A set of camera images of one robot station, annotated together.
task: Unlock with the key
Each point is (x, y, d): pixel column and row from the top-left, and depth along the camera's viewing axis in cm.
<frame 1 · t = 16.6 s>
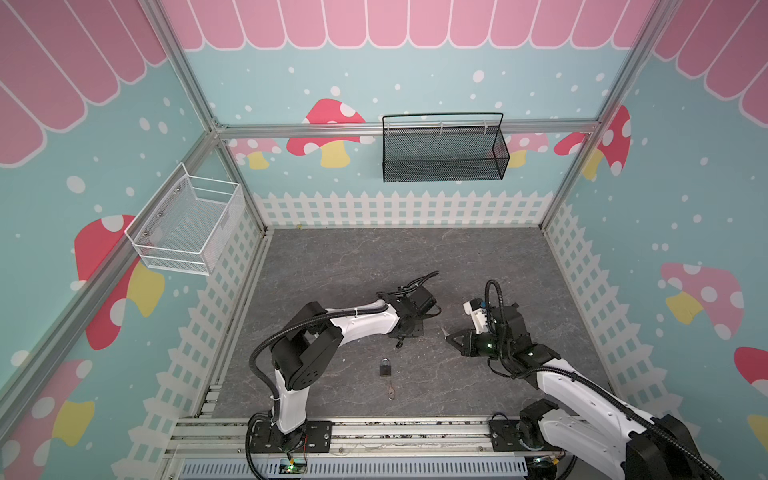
left hand: (411, 333, 91), fingers open
right hand: (446, 338, 81), fingers closed
black padlock: (385, 368, 87), on the table
key for black padlock: (392, 394, 83), on the table

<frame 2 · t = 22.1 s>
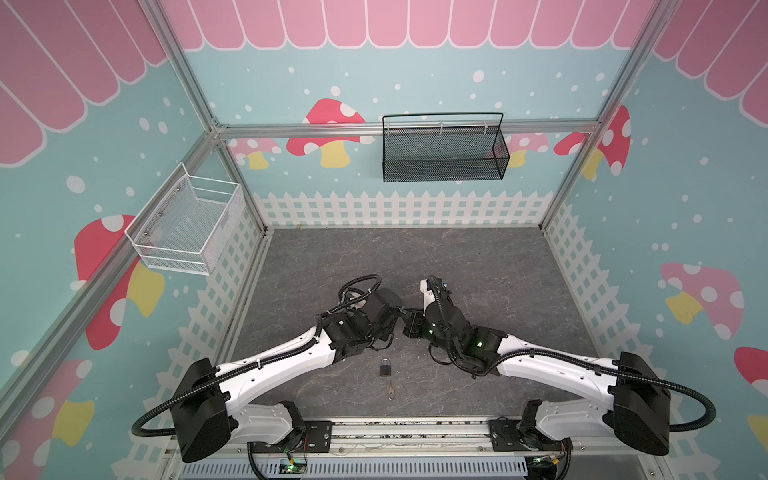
left hand: (403, 309, 78), fingers open
right hand: (397, 312, 76), fingers closed
the named things where they were.

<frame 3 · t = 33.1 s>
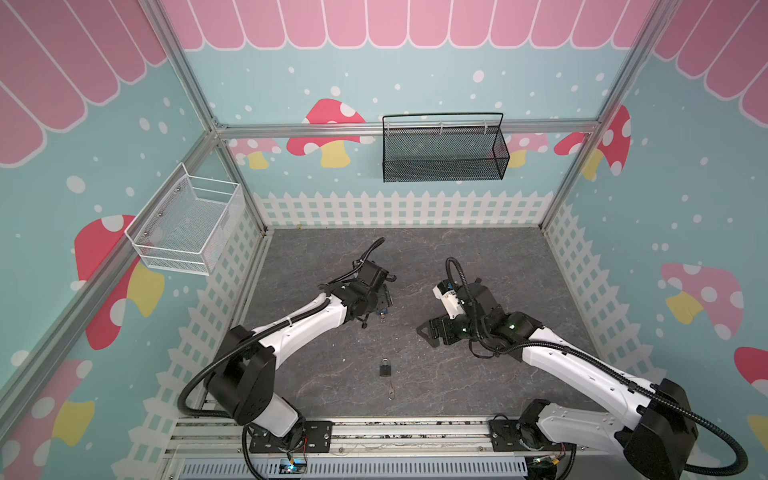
left hand: (379, 303, 88), fingers open
right hand: (429, 324, 78), fingers open
the named things where they were.

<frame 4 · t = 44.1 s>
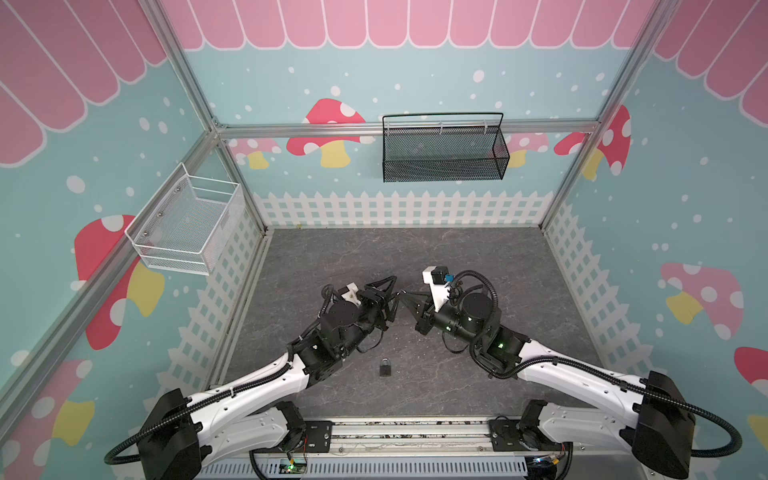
left hand: (403, 288, 70), fingers open
right hand: (399, 296, 69), fingers closed
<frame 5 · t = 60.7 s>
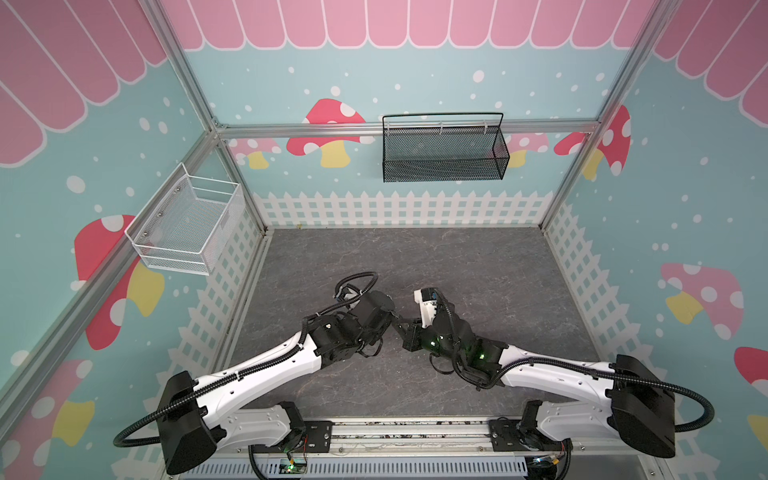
left hand: (395, 314, 76), fingers closed
right hand: (390, 324, 74), fingers closed
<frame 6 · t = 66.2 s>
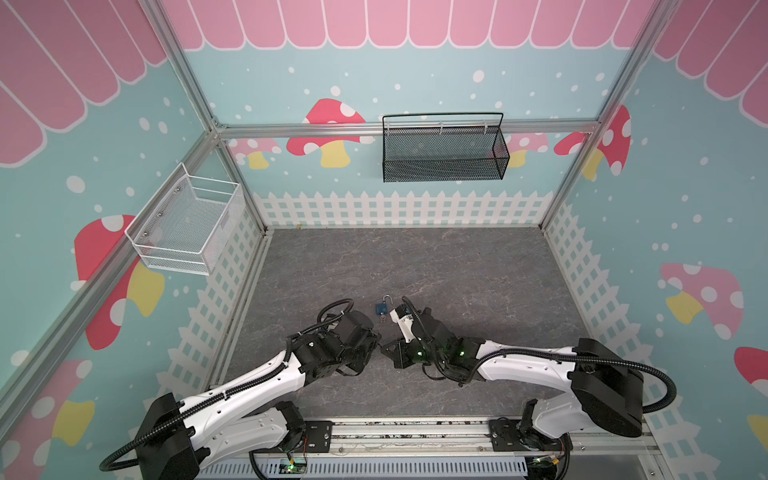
left hand: (380, 344, 78), fingers closed
right hand: (380, 350, 77), fingers closed
blue padlock: (382, 308, 99), on the table
